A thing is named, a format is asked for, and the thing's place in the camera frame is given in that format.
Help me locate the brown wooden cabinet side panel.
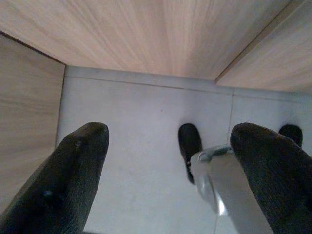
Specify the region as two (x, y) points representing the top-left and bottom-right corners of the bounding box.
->
(0, 31), (66, 213)

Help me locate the black robot right foot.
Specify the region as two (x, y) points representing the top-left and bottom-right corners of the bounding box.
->
(278, 124), (303, 148)

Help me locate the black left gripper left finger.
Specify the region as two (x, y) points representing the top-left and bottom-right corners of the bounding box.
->
(0, 122), (110, 234)

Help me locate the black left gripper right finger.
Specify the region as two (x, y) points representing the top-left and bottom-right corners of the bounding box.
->
(230, 122), (312, 234)

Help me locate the brown wooden cabinet door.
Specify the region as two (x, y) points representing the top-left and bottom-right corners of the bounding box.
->
(0, 0), (297, 81)
(214, 0), (312, 93)

